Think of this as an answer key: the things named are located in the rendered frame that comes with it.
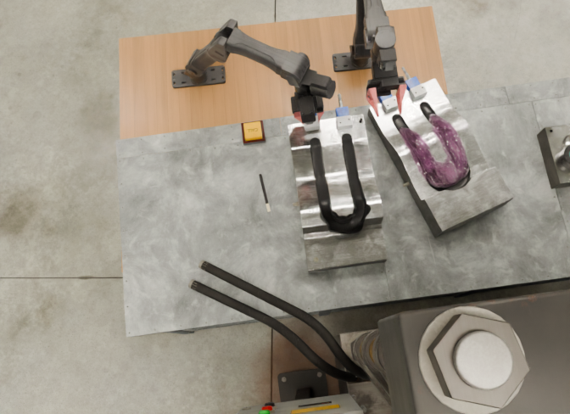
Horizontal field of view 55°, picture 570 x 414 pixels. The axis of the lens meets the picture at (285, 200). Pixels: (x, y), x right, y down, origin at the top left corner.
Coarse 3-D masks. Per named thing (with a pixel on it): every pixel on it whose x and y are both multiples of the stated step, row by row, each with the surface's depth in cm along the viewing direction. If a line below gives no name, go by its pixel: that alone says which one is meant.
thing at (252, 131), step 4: (244, 124) 194; (248, 124) 194; (252, 124) 194; (256, 124) 194; (244, 128) 194; (248, 128) 194; (252, 128) 194; (256, 128) 193; (260, 128) 194; (244, 132) 193; (248, 132) 193; (252, 132) 193; (256, 132) 193; (260, 132) 193; (248, 136) 193; (252, 136) 193; (256, 136) 193; (260, 136) 193; (248, 140) 194
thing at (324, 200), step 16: (320, 144) 185; (352, 144) 185; (320, 160) 185; (352, 160) 184; (320, 176) 184; (352, 176) 183; (320, 192) 180; (352, 192) 178; (320, 208) 175; (368, 208) 173; (336, 224) 180; (352, 224) 180
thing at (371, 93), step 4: (372, 88) 153; (376, 88) 157; (388, 88) 157; (368, 92) 154; (372, 92) 153; (376, 92) 153; (380, 92) 157; (384, 92) 157; (388, 92) 157; (368, 96) 157; (372, 96) 153; (376, 96) 153; (380, 96) 159; (368, 100) 157; (372, 100) 154; (376, 100) 153; (372, 104) 156; (376, 104) 153; (376, 108) 153; (376, 112) 154
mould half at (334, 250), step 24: (336, 144) 185; (360, 144) 185; (312, 168) 184; (336, 168) 184; (360, 168) 183; (312, 192) 180; (336, 192) 179; (312, 216) 174; (312, 240) 180; (336, 240) 180; (360, 240) 179; (312, 264) 178; (336, 264) 178; (360, 264) 180
